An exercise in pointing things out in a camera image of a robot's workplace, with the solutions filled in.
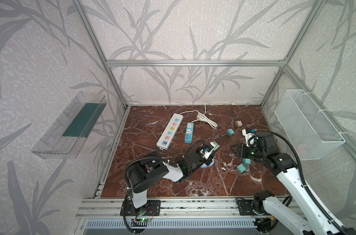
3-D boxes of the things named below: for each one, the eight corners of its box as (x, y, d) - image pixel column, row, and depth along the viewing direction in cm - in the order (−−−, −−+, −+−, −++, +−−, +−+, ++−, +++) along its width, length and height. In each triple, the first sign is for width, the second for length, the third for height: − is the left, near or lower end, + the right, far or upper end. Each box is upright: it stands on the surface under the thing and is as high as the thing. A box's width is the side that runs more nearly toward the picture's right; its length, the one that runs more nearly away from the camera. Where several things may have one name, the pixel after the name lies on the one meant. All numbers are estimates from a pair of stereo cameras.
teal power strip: (184, 142, 100) (184, 140, 98) (187, 124, 111) (187, 122, 108) (192, 143, 100) (192, 141, 98) (194, 125, 110) (194, 122, 108)
